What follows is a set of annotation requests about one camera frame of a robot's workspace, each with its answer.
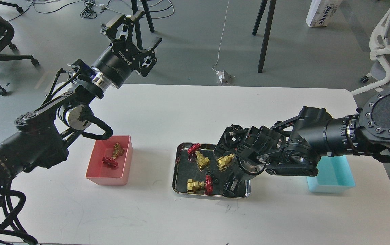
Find pink plastic box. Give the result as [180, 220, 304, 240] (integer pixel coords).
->
[85, 135, 133, 185]

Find black stand legs left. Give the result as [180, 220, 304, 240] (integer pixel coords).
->
[131, 0, 156, 34]

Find blue plastic box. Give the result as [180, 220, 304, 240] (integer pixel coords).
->
[307, 156, 356, 193]

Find brass valve bottom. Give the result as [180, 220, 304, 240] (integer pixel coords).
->
[187, 175, 213, 195]

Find white power adapter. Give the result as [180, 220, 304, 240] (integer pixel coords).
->
[216, 71, 233, 86]

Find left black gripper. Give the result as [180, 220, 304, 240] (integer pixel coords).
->
[91, 10, 163, 89]

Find brass valve upper right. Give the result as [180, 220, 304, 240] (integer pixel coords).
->
[216, 154, 235, 172]

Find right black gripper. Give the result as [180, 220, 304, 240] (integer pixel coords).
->
[223, 156, 266, 197]

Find black stand legs right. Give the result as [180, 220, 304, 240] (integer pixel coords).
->
[252, 0, 277, 73]

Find cardboard box with label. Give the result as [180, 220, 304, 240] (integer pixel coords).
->
[306, 0, 342, 27]

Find brass valve red handle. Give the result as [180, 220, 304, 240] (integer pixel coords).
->
[102, 143, 125, 169]

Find black stand legs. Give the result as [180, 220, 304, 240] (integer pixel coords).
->
[252, 0, 277, 73]
[131, 0, 156, 34]

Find brass valve upper middle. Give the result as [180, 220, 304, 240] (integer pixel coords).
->
[187, 143, 210, 170]

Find metal tray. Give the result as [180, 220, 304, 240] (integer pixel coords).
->
[172, 142, 251, 199]

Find floor cable bundle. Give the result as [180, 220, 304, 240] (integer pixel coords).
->
[27, 0, 175, 19]

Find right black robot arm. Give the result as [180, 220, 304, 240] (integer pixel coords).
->
[214, 87, 390, 196]

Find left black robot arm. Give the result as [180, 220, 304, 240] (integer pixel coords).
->
[0, 10, 161, 245]

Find white cable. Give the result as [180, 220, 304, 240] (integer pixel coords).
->
[213, 0, 231, 72]

